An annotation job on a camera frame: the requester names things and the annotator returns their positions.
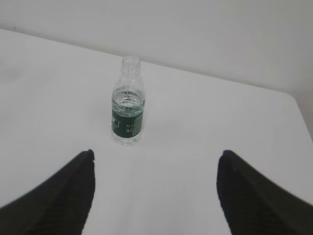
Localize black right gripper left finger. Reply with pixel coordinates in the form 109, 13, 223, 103
0, 150, 95, 235

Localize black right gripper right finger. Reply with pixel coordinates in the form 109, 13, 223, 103
216, 150, 313, 235

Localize clear green-label water bottle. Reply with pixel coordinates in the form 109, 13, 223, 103
111, 56, 146, 146

